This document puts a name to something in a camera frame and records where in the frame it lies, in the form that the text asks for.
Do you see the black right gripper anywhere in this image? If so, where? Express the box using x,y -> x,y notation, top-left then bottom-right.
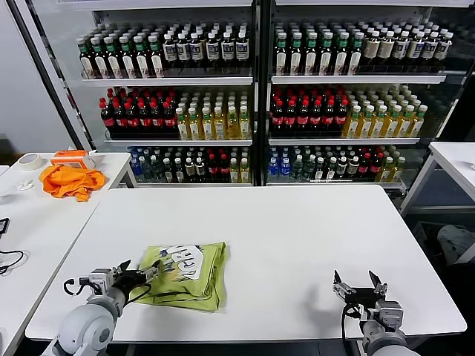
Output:
332,269 -> 389,311

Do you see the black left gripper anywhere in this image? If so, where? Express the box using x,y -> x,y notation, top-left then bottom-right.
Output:
113,260 -> 163,297

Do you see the lime green t-shirt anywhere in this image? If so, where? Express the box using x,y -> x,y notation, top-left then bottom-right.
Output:
132,241 -> 228,312

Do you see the grey plastic bag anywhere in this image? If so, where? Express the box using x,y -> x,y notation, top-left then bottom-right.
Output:
436,224 -> 475,266

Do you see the white side table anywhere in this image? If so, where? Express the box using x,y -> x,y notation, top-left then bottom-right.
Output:
0,151 -> 138,208

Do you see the orange crumpled cloth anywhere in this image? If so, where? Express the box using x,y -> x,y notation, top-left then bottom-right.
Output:
39,165 -> 108,203

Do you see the red cap cola bottle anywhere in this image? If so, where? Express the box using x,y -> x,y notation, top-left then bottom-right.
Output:
321,99 -> 336,135
308,99 -> 323,135
333,99 -> 349,134
151,101 -> 165,136
138,102 -> 152,136
370,154 -> 383,181
125,102 -> 140,136
113,102 -> 128,136
270,99 -> 285,135
99,102 -> 115,136
217,154 -> 230,183
283,99 -> 298,135
206,154 -> 219,183
358,154 -> 371,181
295,99 -> 310,135
163,101 -> 177,135

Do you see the orange white carton box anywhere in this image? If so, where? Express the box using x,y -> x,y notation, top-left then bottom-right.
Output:
50,149 -> 98,171

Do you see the beige masking tape roll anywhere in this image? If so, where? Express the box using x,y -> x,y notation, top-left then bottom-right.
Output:
17,154 -> 44,172

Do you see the drinks cabinet with shelves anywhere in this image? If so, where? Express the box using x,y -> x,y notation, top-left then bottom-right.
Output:
55,0 -> 261,188
259,0 -> 475,191

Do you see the green cap dark tea bottle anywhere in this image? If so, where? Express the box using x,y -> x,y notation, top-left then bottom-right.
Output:
76,36 -> 96,79
133,35 -> 150,79
347,32 -> 365,77
274,32 -> 289,77
332,32 -> 350,77
104,36 -> 122,79
318,32 -> 334,77
147,35 -> 165,79
91,36 -> 108,79
289,32 -> 304,77
118,36 -> 137,79
303,32 -> 318,77

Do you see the black framed glass door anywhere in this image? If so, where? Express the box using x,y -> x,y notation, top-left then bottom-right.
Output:
7,0 -> 98,153

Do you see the white cap navy label bottle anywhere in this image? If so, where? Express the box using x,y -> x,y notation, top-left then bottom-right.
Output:
433,33 -> 453,70
392,31 -> 410,67
176,32 -> 191,70
421,32 -> 439,68
189,32 -> 204,70
163,32 -> 178,70
220,31 -> 235,70
235,31 -> 249,70
206,31 -> 220,70
406,32 -> 424,67

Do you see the white cap beige label bottle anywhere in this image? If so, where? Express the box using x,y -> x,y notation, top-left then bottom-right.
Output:
362,31 -> 380,67
377,31 -> 395,67

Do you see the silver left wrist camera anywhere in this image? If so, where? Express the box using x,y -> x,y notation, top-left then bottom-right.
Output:
88,268 -> 114,296

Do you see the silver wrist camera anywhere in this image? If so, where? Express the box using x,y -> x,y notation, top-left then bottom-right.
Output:
88,268 -> 114,296
374,300 -> 404,331

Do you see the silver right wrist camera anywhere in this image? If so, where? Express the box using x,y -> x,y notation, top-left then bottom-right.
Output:
374,300 -> 404,331

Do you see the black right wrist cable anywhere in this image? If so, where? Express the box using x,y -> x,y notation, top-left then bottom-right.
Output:
341,303 -> 364,356

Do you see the thin black table cable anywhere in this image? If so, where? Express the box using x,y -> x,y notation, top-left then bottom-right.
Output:
0,250 -> 26,276

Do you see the white table grey frame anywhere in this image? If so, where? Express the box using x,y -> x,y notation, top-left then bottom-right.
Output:
399,142 -> 475,217

